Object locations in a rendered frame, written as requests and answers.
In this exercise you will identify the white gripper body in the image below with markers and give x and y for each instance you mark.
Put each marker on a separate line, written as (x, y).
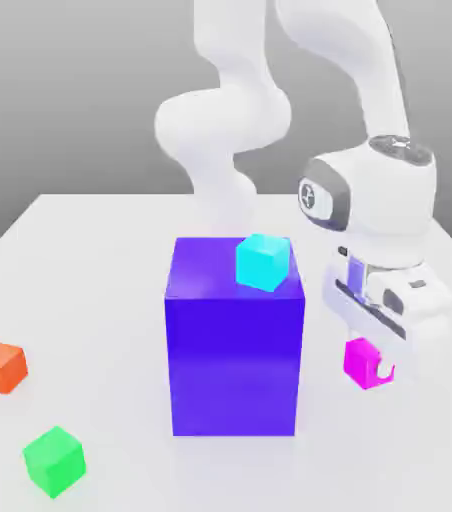
(364, 324)

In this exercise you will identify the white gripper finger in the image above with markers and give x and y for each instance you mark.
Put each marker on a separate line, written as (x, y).
(386, 371)

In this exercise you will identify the small magenta cube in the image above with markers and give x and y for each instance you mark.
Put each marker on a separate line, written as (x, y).
(360, 362)

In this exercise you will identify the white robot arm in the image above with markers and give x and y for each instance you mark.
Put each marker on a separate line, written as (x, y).
(226, 120)

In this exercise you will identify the small cyan cube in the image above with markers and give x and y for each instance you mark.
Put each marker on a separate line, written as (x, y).
(260, 266)

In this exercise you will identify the small green cube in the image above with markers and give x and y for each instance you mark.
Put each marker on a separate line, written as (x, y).
(54, 464)

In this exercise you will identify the small orange cube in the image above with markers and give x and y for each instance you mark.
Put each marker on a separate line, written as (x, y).
(0, 368)

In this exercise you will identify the large blue box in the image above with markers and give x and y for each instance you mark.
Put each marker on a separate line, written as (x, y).
(234, 360)

